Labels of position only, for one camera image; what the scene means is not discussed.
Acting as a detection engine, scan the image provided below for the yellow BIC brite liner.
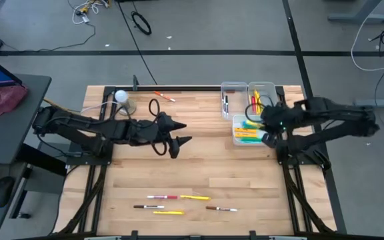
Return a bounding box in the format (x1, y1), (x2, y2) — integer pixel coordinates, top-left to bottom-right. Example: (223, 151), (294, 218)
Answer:
(179, 195), (211, 201)

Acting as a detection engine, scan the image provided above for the dark grey desk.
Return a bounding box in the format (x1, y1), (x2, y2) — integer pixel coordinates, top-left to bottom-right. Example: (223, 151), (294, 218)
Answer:
(0, 73), (53, 240)

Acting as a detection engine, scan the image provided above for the clear plastic bin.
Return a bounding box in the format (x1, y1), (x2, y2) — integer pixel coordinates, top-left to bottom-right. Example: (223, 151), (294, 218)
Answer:
(247, 81), (279, 116)
(220, 81), (249, 121)

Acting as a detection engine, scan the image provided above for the orange dry-erase marker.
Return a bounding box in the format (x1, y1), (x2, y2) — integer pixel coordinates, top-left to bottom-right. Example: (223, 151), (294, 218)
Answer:
(153, 90), (177, 103)

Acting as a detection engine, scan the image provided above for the white bulb brass lamp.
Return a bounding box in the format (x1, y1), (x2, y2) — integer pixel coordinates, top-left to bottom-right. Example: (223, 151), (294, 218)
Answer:
(113, 89), (138, 117)

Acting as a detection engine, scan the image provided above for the long black floor cable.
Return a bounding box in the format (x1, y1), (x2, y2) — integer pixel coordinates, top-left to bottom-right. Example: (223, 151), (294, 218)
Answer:
(116, 0), (159, 86)

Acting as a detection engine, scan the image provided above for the white lamp cable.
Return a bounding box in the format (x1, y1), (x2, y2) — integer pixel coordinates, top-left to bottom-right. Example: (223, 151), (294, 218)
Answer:
(80, 99), (118, 116)

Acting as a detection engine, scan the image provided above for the grey desk foot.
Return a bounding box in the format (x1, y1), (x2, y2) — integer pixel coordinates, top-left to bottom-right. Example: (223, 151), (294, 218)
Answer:
(327, 0), (384, 25)
(354, 90), (384, 109)

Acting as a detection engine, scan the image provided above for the white floor cable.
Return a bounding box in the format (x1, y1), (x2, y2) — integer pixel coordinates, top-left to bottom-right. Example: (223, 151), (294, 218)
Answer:
(350, 0), (384, 72)

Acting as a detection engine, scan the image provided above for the white yellow cable bundle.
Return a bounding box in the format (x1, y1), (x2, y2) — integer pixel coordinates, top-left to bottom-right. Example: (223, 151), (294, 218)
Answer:
(67, 0), (110, 25)

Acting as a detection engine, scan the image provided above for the white plastic bin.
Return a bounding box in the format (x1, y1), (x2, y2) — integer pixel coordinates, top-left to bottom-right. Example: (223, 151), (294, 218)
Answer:
(231, 113), (279, 147)

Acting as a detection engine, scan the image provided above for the yellow Sharpie highlighter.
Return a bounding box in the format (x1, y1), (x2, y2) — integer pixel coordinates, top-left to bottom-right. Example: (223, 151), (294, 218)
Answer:
(244, 120), (265, 130)

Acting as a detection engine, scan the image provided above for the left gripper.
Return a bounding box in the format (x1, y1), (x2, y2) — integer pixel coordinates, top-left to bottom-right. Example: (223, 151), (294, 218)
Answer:
(130, 112), (193, 159)

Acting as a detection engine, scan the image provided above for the green highlighter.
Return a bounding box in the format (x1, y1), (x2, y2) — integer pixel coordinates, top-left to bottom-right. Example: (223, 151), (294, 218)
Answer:
(239, 137), (263, 145)

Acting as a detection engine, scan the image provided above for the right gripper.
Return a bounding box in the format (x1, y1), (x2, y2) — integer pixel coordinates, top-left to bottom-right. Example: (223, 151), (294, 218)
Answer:
(261, 105), (299, 149)

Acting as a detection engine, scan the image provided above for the black computer mouse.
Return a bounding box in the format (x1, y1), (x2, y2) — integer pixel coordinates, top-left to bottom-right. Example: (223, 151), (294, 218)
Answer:
(0, 175), (16, 209)

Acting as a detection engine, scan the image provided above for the coiled black cable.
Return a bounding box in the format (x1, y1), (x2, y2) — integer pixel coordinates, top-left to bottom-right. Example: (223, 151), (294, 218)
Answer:
(130, 11), (153, 36)

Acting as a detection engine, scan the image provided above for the black desk leg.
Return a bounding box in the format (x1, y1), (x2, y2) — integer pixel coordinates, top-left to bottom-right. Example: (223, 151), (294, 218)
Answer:
(9, 142), (69, 221)

